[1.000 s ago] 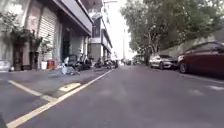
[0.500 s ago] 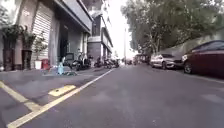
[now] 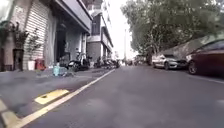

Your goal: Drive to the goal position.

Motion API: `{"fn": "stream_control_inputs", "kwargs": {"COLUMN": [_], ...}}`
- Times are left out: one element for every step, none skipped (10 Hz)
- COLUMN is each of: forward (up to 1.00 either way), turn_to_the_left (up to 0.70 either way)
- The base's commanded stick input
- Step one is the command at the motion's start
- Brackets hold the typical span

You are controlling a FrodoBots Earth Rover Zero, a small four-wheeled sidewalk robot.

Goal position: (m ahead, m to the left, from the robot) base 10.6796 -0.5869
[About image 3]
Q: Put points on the row of parked motorcycles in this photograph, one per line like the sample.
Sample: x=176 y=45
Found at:
x=78 y=63

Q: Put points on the grey building with canopy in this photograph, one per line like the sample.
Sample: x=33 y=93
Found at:
x=96 y=33

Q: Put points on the silver car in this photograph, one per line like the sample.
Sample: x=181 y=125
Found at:
x=166 y=61

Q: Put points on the blue object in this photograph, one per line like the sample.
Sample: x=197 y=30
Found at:
x=56 y=70

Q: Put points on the row of trees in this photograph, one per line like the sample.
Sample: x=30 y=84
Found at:
x=166 y=23

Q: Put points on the red container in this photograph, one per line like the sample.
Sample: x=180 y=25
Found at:
x=40 y=64

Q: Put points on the potted plant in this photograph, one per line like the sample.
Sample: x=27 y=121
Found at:
x=33 y=46
x=18 y=40

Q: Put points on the white tiled building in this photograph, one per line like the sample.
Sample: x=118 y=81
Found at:
x=36 y=26

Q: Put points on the dark red car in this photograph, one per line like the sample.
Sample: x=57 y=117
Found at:
x=206 y=60

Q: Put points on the grey wall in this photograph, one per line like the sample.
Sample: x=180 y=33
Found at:
x=190 y=46

